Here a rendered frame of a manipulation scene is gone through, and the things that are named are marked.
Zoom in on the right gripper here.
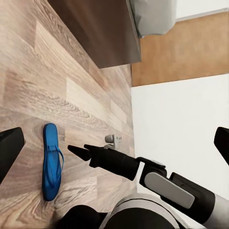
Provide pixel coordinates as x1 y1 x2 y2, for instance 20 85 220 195
67 144 126 175

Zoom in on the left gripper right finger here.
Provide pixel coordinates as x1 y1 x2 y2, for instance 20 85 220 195
214 127 229 165

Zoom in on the sandal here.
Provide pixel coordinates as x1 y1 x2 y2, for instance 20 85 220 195
43 123 63 201

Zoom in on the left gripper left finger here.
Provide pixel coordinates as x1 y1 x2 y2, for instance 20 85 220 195
0 127 25 184

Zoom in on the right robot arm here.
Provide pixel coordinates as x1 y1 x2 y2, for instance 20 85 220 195
67 135 229 229

